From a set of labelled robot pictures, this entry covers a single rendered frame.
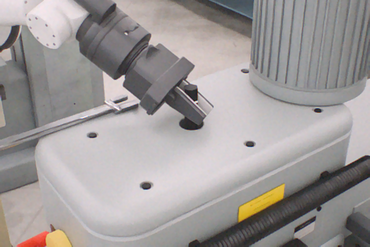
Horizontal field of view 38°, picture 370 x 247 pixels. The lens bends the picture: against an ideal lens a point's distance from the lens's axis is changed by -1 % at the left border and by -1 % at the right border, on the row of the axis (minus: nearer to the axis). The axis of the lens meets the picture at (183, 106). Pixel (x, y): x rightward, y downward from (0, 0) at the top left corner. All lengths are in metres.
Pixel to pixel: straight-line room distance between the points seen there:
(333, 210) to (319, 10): 0.38
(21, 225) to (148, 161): 2.87
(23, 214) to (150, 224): 3.00
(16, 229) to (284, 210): 2.86
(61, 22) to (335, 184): 0.48
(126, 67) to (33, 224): 2.82
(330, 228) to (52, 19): 0.62
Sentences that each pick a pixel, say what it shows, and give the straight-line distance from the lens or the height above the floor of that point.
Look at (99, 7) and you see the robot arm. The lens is 0.77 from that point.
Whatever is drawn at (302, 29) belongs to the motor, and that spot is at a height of 2.02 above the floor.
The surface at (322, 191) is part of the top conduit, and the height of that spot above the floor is 1.80.
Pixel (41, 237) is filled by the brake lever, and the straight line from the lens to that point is 0.91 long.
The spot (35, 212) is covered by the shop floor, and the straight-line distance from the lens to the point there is 3.65.
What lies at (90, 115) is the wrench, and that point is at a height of 1.90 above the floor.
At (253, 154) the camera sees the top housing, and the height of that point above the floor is 1.89.
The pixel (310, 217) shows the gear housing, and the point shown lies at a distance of 0.95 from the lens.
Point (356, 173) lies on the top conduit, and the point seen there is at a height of 1.80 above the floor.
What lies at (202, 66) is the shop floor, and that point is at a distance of 5.31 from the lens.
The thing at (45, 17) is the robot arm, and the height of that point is 2.05.
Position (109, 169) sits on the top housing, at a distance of 0.73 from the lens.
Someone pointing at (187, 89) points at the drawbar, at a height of 1.95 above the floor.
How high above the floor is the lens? 2.32
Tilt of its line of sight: 30 degrees down
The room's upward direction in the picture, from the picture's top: straight up
